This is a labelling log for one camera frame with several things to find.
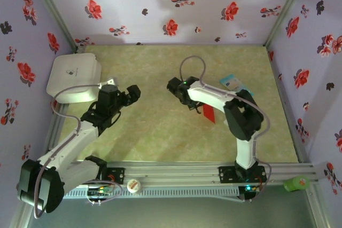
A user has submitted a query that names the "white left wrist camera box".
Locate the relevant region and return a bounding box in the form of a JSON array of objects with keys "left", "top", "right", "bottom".
[{"left": 97, "top": 77, "right": 119, "bottom": 90}]

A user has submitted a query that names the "aluminium mounting rail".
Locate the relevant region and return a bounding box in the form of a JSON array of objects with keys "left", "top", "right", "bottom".
[{"left": 26, "top": 161, "right": 329, "bottom": 186}]

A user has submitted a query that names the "aluminium corner post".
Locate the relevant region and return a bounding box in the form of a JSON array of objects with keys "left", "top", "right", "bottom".
[
  {"left": 263, "top": 0, "right": 313, "bottom": 47},
  {"left": 25, "top": 0, "right": 81, "bottom": 54}
]

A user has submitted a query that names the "red paper sheet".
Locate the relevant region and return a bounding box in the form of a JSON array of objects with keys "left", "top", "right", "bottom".
[{"left": 201, "top": 104, "right": 216, "bottom": 125}]

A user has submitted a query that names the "aluminium lower frame bar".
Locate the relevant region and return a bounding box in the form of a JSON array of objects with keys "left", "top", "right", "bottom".
[
  {"left": 306, "top": 185, "right": 331, "bottom": 228},
  {"left": 9, "top": 206, "right": 30, "bottom": 228}
]

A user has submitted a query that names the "small circuit board with wires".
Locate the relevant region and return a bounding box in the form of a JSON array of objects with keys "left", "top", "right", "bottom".
[
  {"left": 87, "top": 186, "right": 115, "bottom": 198},
  {"left": 244, "top": 184, "right": 261, "bottom": 194}
]

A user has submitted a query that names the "green plastic cup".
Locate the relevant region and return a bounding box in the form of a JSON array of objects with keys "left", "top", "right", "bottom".
[{"left": 283, "top": 175, "right": 311, "bottom": 192}]

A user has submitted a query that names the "white plastic container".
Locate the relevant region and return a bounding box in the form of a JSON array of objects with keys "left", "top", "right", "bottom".
[{"left": 46, "top": 53, "right": 103, "bottom": 105}]

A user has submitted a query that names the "grey slotted cable duct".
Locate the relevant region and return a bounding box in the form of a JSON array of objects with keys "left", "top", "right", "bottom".
[{"left": 63, "top": 187, "right": 240, "bottom": 199}]

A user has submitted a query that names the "grey left arm cable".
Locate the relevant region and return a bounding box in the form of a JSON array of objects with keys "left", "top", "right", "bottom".
[{"left": 33, "top": 83, "right": 123, "bottom": 219}]

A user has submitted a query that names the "white jar with red label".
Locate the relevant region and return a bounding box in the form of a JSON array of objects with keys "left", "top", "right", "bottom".
[{"left": 126, "top": 179, "right": 142, "bottom": 194}]

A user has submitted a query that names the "blue snack packet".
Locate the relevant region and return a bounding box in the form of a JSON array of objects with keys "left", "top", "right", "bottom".
[{"left": 219, "top": 74, "right": 248, "bottom": 92}]

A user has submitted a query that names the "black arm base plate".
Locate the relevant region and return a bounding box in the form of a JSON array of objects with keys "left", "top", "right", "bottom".
[
  {"left": 218, "top": 166, "right": 267, "bottom": 184},
  {"left": 88, "top": 167, "right": 126, "bottom": 185}
]

